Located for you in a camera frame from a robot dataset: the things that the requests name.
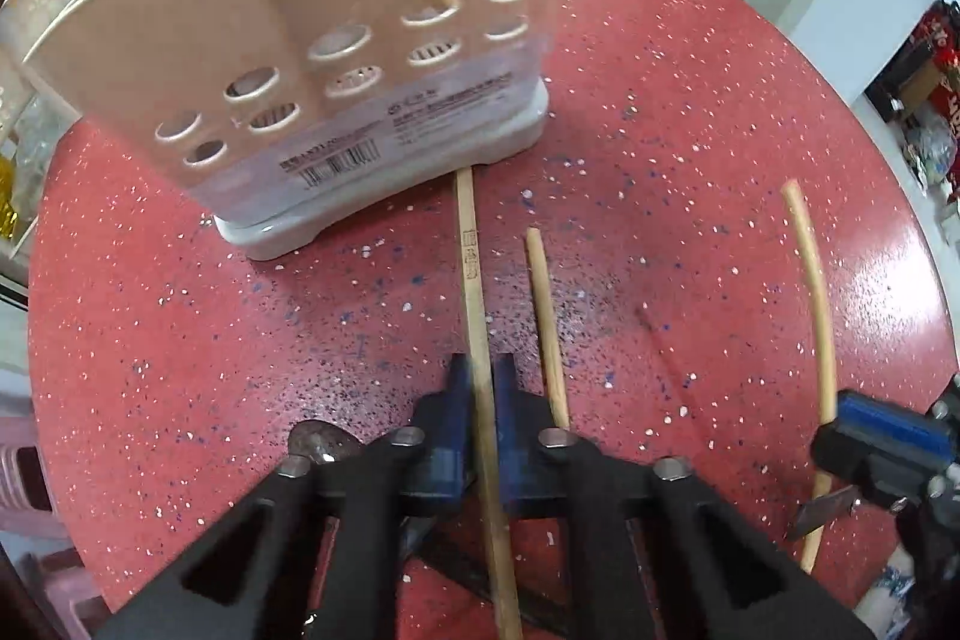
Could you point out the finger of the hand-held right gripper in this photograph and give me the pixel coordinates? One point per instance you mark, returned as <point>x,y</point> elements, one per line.
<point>889,422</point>

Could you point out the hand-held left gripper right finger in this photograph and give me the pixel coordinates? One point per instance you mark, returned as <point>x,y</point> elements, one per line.
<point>510,445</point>

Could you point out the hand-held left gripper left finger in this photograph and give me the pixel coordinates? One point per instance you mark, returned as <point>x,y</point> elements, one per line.
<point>459,445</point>

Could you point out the plain wooden chopstick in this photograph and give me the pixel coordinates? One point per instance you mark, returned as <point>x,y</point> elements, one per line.
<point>469,265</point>
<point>541,310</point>
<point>816,310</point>

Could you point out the beige plastic utensil holder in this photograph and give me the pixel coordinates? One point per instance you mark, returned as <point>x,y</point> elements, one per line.
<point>225,10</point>

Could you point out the clutter of red packages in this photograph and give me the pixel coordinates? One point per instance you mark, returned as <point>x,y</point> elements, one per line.
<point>934,85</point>

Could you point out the pink plastic stool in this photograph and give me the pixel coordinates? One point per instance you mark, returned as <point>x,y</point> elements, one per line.
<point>37,482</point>

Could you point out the yellow oil bottle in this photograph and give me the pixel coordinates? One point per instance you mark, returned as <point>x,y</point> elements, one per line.
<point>9,197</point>

